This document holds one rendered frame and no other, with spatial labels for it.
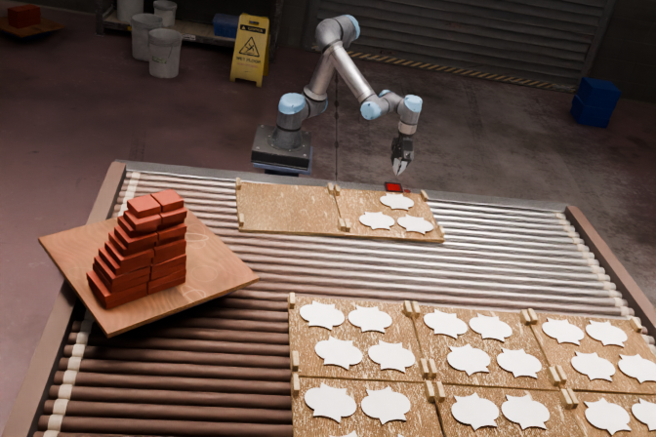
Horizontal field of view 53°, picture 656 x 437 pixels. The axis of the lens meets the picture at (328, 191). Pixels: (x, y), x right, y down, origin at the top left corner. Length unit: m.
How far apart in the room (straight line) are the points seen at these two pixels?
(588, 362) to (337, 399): 0.87
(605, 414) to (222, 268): 1.24
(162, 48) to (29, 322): 3.22
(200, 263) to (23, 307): 1.62
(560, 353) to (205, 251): 1.21
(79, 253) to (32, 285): 1.56
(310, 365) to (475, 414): 0.49
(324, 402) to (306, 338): 0.26
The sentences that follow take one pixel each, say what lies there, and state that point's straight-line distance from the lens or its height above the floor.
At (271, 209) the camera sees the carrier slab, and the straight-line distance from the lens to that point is 2.65.
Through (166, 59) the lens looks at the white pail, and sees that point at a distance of 6.15.
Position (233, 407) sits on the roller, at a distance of 1.93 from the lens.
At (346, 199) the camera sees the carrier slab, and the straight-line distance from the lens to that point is 2.80.
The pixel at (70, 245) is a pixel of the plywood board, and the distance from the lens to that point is 2.23.
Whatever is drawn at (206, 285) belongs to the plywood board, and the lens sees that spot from 2.07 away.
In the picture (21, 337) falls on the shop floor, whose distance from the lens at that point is 3.47.
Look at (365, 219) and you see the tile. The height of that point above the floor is 0.95.
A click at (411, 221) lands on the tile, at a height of 0.95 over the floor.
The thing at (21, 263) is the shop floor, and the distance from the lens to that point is 3.90.
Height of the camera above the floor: 2.35
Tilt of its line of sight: 30 degrees down
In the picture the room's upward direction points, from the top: 11 degrees clockwise
